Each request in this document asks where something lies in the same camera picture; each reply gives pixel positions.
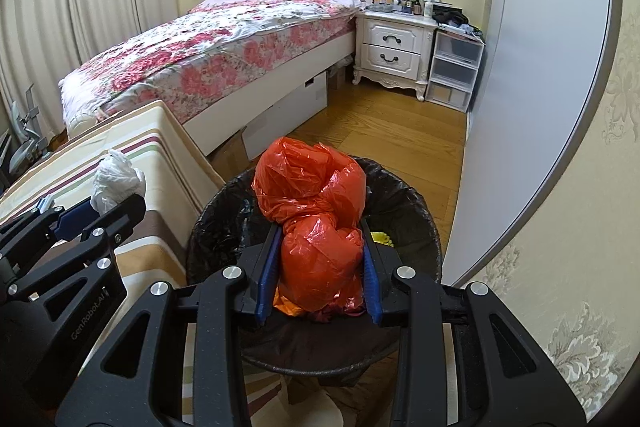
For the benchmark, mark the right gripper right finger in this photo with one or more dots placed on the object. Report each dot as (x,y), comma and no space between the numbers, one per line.
(503,377)

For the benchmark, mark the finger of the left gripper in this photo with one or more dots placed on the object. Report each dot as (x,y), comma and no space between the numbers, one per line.
(35,231)
(97,241)

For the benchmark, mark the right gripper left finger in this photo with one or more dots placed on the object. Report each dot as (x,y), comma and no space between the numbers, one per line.
(135,377)

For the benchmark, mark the white plastic bag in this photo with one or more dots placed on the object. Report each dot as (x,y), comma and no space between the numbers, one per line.
(115,180)

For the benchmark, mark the yellow foam fruit net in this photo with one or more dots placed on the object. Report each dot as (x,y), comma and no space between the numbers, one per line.
(382,238)

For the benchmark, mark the red plastic bag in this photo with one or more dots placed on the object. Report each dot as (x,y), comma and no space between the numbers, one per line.
(317,194)

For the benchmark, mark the orange snack wrapper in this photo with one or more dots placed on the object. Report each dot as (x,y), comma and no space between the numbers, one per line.
(285,305)

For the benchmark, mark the black lined trash bin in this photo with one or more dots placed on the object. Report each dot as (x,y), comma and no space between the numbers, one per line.
(331,334)

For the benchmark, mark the striped bed sheet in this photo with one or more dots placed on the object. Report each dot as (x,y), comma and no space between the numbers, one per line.
(68,359)

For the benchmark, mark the grey desk chair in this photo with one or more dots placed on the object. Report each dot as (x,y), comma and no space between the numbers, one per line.
(33,145)

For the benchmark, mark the pink floral quilt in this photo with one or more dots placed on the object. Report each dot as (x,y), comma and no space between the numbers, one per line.
(196,60)

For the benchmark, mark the white storage box under bed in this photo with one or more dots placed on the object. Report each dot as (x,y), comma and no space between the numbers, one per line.
(286,115)

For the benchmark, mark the white bed with headboard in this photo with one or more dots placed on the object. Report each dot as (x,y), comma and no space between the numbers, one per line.
(227,116)

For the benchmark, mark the plastic drawer unit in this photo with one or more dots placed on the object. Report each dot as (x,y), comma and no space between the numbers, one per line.
(455,67)

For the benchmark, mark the white nightstand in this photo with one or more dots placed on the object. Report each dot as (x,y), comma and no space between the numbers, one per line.
(394,50)

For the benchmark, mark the white wardrobe door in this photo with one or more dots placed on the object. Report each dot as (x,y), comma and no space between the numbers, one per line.
(546,71)

